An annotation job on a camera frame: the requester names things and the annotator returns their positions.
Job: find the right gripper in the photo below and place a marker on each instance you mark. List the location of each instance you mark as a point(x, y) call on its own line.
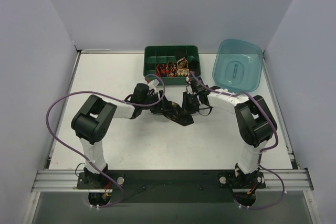
point(189, 100)

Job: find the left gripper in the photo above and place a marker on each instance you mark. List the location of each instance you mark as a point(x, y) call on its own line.
point(161, 102)

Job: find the black gold floral tie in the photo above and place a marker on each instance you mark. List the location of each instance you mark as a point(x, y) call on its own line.
point(175, 113)

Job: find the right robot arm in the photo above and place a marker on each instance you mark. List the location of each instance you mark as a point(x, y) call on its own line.
point(255, 122)

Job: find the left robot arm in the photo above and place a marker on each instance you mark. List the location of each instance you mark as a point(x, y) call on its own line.
point(92, 121)

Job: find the beige patterned rolled tie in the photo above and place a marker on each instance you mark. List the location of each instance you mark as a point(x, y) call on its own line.
point(182, 67)

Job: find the orange patterned rolled tie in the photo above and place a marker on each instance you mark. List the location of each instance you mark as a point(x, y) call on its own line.
point(171, 69)

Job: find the translucent blue plastic tub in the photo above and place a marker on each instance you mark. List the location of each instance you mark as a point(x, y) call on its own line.
point(238, 66)

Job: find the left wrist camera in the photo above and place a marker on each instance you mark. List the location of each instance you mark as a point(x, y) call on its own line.
point(153, 84)

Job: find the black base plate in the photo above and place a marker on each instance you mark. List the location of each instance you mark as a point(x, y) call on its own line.
point(171, 186)

